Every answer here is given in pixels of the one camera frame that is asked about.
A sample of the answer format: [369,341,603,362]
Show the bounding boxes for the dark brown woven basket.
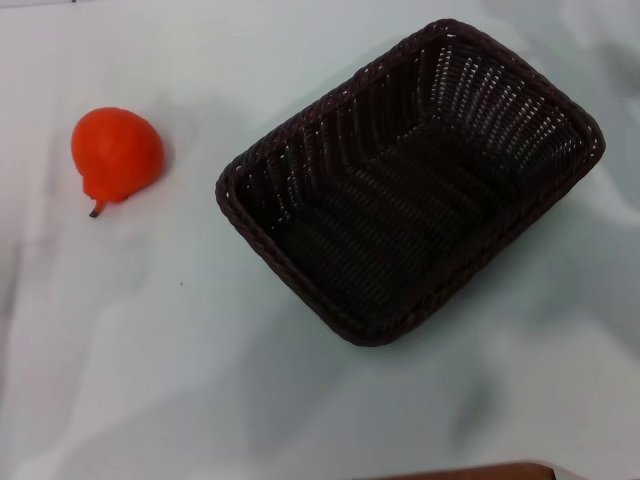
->
[215,18,605,350]

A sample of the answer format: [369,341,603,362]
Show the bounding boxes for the orange-red toy pear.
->
[70,106,165,219]

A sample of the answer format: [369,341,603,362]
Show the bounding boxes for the white tablecloth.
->
[0,0,640,480]

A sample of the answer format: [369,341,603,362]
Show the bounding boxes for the brown wooden board edge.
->
[349,461,557,480]

